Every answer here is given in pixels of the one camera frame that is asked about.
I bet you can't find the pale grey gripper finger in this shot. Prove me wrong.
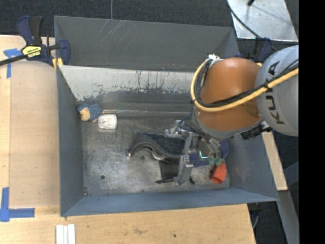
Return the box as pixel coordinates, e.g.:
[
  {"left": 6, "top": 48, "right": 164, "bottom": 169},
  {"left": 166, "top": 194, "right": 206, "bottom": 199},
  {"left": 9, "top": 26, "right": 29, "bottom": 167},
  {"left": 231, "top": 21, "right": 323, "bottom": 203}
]
[
  {"left": 175, "top": 155, "right": 186, "bottom": 186},
  {"left": 184, "top": 161, "right": 195, "bottom": 184}
]

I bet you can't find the black flat object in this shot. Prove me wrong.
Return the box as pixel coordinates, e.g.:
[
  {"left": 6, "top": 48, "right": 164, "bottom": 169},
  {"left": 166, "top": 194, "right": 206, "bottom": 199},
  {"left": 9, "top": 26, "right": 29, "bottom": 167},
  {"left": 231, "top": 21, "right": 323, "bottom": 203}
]
[{"left": 155, "top": 161, "right": 196, "bottom": 185}]

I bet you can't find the red-orange block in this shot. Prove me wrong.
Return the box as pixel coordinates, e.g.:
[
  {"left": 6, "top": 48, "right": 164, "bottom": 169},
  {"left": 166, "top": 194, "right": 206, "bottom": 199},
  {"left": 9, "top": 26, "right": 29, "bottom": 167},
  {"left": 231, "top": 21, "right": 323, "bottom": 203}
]
[{"left": 209, "top": 162, "right": 228, "bottom": 185}]

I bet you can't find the grey metal bin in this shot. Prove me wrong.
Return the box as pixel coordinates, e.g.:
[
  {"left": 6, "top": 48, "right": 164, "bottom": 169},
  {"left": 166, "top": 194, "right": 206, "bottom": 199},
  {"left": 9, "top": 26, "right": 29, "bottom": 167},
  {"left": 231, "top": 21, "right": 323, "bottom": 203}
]
[{"left": 53, "top": 15, "right": 280, "bottom": 217}]

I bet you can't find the small white box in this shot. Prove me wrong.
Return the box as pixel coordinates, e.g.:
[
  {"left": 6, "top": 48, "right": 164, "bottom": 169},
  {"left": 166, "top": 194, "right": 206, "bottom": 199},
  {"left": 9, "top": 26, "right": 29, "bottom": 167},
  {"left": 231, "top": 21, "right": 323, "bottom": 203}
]
[{"left": 97, "top": 113, "right": 118, "bottom": 130}]

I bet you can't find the blue and tan toy animal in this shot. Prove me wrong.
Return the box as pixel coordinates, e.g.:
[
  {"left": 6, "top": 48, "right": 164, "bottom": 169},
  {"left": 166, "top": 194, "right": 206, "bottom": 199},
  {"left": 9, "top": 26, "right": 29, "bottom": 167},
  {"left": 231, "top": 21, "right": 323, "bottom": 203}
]
[{"left": 77, "top": 102, "right": 104, "bottom": 123}]

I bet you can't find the pale wood board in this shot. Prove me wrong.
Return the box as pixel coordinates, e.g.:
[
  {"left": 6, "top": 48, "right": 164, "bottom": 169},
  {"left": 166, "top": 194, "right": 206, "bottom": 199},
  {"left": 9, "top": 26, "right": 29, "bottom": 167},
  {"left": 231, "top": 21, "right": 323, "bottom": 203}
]
[{"left": 9, "top": 59, "right": 62, "bottom": 209}]

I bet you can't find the black cylinder on white bracket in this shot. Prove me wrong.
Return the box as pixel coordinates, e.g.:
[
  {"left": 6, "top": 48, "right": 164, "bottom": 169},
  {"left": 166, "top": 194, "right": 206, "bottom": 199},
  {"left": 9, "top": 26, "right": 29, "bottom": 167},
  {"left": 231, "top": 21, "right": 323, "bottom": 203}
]
[{"left": 240, "top": 122, "right": 274, "bottom": 140}]

